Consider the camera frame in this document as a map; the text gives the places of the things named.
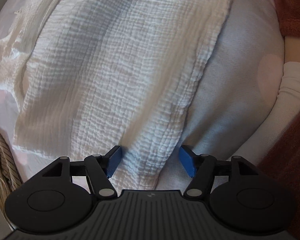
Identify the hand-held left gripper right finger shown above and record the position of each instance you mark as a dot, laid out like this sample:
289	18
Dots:
187	161

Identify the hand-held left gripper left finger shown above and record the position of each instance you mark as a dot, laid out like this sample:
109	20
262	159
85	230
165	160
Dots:
114	161

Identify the white crinkled garment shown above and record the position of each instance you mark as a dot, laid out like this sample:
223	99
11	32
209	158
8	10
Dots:
115	67

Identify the polka dot bed sheet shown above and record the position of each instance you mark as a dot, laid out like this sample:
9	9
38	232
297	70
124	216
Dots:
227	92

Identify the olive striped garment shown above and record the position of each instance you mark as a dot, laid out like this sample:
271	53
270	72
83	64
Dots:
5	160

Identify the white ribbed sock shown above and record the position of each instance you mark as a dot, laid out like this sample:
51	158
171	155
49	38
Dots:
292	97

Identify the person's leg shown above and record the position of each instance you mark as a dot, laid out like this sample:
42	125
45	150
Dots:
298	50

